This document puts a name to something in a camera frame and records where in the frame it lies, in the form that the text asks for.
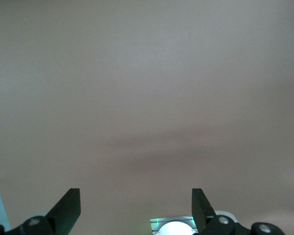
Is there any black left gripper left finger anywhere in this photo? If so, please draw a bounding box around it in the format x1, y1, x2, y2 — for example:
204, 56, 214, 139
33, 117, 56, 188
0, 188, 81, 235

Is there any brown table cloth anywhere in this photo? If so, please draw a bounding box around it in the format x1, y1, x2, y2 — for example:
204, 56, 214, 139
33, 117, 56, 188
0, 0, 294, 235

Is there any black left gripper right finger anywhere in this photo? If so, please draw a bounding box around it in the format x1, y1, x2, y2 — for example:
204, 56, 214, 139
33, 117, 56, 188
192, 188, 284, 235

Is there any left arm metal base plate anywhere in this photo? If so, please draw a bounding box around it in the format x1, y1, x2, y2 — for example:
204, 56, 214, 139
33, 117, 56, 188
149, 216, 195, 235

